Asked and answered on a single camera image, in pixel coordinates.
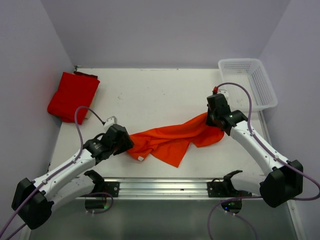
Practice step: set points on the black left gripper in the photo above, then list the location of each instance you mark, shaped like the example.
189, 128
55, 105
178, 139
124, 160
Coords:
127, 143

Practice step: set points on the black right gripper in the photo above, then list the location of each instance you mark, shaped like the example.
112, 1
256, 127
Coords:
208, 121

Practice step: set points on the orange t shirt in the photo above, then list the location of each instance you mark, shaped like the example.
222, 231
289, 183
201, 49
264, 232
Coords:
170, 143

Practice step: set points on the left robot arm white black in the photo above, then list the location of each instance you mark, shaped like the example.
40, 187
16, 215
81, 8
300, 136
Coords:
35, 200

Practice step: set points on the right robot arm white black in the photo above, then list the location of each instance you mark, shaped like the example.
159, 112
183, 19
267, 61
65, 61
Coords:
281, 180

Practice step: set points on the white plastic basket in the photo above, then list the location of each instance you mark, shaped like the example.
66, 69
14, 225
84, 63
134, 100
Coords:
251, 75

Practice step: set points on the folded red t shirt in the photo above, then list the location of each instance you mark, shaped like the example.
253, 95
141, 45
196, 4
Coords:
74, 90

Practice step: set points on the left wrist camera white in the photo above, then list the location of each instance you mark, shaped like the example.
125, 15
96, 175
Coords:
109, 122

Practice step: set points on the aluminium mounting rail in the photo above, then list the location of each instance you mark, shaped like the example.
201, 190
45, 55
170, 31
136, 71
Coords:
170, 188

